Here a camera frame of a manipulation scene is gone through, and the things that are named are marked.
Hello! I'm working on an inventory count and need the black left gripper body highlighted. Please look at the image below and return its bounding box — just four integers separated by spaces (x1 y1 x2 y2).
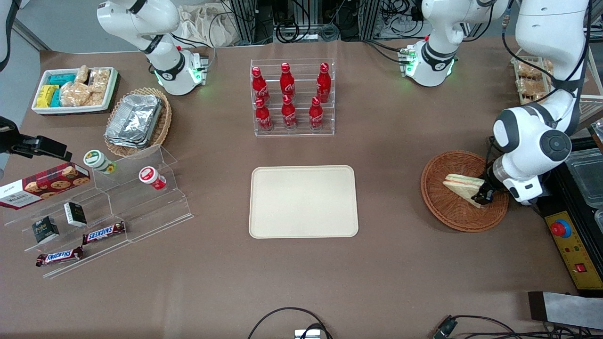
484 159 510 191

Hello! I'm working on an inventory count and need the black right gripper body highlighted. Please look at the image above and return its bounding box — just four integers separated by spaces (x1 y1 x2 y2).
0 117 38 155

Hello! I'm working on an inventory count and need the plastic sandwich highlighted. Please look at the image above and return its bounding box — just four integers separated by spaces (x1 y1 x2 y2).
443 173 487 209

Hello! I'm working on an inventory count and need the white rectangular snack tray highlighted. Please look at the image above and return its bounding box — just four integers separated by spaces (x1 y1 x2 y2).
31 67 118 115

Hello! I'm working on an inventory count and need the round brown wicker basket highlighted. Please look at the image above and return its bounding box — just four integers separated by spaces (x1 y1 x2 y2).
420 150 510 233

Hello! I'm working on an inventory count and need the white bread tray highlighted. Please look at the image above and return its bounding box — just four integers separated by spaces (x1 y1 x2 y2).
511 56 555 105

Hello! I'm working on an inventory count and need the oval light wicker basket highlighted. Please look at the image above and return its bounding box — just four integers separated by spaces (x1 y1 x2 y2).
104 87 173 158

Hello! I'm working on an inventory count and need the cream plastic serving tray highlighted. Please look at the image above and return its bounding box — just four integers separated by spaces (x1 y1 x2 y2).
248 165 359 239

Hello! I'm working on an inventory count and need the Walkers shortbread cookie box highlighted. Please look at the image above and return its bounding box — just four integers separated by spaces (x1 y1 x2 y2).
0 161 91 210

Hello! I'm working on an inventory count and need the green lid yogurt cup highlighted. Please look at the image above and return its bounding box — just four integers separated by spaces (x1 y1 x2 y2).
83 149 117 175

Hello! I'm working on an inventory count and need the yellow snack packet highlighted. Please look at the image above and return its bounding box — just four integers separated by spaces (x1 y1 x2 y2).
36 84 60 108

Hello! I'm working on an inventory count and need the black side platform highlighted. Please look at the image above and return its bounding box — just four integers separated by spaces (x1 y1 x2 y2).
535 134 603 298

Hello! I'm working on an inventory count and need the small black Face carton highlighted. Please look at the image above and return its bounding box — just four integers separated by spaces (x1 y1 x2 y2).
63 202 88 228
31 216 60 244

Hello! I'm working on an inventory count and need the stack of foil containers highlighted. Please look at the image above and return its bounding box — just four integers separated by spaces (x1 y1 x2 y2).
104 94 164 149

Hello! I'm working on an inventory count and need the bagged bread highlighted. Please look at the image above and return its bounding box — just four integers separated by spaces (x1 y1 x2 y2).
516 61 543 79
516 78 550 102

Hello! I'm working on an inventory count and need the Snickers chocolate bar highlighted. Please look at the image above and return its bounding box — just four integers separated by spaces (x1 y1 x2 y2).
35 246 85 268
82 221 127 245

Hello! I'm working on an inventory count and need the red lid yogurt cup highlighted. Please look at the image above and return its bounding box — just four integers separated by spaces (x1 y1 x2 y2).
138 166 167 191

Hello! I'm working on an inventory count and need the yellow emergency stop box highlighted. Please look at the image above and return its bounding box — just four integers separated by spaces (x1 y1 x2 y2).
543 210 603 291

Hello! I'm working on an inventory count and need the clear acrylic stepped stand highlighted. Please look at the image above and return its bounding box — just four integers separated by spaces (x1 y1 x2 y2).
2 144 195 279

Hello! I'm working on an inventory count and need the black plug connector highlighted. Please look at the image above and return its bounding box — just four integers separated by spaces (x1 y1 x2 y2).
432 316 458 339

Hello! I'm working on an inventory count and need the grey flat plate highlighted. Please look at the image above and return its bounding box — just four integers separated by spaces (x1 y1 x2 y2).
528 291 603 330

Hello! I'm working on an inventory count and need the red Coca-Cola bottle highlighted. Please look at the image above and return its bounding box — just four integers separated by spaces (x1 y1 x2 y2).
255 97 273 132
280 63 296 97
281 95 298 131
252 66 270 103
316 62 332 102
309 97 325 131

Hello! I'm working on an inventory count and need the beige cloth bag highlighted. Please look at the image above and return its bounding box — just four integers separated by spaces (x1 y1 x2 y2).
177 4 238 48

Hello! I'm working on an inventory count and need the clear acrylic bottle rack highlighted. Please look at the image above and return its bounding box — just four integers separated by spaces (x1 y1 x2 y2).
250 58 336 137

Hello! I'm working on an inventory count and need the thin black cable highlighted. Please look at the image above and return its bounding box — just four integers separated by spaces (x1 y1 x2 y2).
452 315 603 339

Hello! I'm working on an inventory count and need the black looped cable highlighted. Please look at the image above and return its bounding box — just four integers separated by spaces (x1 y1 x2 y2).
247 307 333 339

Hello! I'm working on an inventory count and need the metal frame with cables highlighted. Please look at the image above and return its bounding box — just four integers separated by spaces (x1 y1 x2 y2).
221 0 424 44

